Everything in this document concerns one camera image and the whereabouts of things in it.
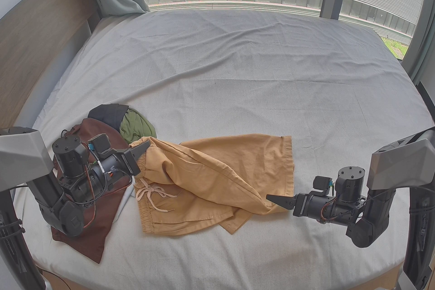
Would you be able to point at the green garment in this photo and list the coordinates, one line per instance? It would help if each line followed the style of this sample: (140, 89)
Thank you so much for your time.
(137, 127)

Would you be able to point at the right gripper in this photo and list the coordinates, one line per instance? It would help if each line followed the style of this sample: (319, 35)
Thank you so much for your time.
(311, 205)

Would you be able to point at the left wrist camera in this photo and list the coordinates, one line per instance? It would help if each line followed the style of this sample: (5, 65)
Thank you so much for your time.
(102, 144)

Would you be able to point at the bed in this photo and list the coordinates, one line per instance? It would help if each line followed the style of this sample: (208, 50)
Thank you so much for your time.
(238, 78)

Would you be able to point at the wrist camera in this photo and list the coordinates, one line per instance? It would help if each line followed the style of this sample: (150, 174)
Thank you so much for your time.
(102, 144)
(321, 183)

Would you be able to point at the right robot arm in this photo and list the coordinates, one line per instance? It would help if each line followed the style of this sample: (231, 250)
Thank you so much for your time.
(390, 166)

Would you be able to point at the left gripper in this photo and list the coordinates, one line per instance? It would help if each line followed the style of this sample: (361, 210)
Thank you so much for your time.
(114, 166)

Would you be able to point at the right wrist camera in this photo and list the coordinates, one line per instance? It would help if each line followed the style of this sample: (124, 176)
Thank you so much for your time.
(321, 183)

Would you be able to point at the black garment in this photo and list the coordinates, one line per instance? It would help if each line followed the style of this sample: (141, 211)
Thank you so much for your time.
(103, 115)

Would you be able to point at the brown shorts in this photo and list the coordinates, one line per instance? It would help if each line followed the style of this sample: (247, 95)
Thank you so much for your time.
(98, 139)

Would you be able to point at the white garment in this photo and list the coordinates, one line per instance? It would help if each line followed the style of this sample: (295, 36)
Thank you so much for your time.
(125, 200)

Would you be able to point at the tan shorts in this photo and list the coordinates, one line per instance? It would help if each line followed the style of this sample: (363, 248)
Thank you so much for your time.
(210, 180)

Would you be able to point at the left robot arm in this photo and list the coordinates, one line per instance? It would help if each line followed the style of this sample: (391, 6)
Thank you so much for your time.
(44, 193)

